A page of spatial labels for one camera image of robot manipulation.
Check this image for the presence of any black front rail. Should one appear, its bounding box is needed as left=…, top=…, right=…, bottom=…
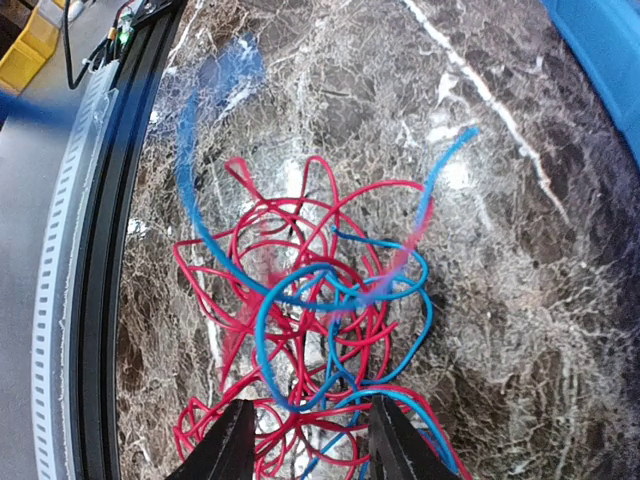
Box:
left=63, top=1, right=186, bottom=479

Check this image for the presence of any yellow object beyond rail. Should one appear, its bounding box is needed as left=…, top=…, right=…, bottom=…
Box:
left=1, top=1, right=64, bottom=94

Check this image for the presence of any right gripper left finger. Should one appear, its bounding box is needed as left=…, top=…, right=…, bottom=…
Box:
left=166, top=399, right=256, bottom=480

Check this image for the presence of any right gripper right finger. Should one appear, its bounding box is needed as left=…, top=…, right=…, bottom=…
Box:
left=368, top=395, right=458, bottom=480

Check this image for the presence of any red cable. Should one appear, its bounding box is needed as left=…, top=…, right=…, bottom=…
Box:
left=172, top=155, right=474, bottom=480

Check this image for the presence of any blue three-compartment plastic bin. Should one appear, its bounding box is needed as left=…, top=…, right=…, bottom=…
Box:
left=543, top=0, right=639, bottom=158

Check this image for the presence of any white slotted cable duct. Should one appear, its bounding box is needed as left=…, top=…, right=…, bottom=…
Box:
left=31, top=60, right=120, bottom=479

